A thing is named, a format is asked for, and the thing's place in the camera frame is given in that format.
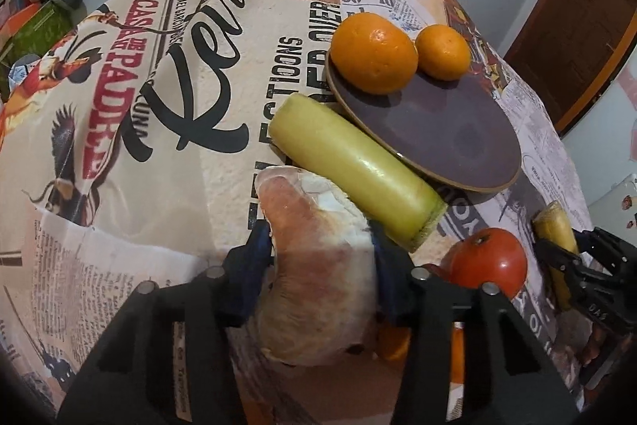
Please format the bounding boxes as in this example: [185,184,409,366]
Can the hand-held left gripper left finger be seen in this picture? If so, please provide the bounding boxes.
[57,218,276,425]

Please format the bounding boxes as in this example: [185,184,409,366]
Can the large orange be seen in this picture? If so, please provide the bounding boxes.
[330,12,419,96]

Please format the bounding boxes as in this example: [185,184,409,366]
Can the printed tablecloth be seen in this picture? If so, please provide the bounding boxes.
[0,0,598,425]

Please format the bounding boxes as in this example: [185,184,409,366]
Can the white appliance with stickers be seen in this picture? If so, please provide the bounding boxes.
[562,59,637,234]

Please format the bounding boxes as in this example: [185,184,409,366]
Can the yellow-green cucumber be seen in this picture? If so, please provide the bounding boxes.
[269,94,449,253]

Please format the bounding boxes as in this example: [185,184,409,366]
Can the orange fruit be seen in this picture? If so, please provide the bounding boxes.
[375,323,467,388]

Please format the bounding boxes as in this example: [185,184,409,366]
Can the dark round plate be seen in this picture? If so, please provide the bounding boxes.
[326,49,522,194]

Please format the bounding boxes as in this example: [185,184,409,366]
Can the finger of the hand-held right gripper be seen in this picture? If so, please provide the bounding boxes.
[534,238,630,333]
[571,227,637,286]

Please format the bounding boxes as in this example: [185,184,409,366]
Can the green box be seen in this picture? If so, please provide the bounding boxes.
[0,1,76,70]

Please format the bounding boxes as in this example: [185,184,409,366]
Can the brown wooden door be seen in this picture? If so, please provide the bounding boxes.
[502,0,637,138]

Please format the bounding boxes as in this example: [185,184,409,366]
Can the small orange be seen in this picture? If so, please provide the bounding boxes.
[414,24,471,81]

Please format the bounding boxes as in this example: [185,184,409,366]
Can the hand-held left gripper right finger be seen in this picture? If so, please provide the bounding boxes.
[369,222,582,425]

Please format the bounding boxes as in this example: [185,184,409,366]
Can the red tomato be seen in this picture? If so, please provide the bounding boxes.
[440,228,528,301]

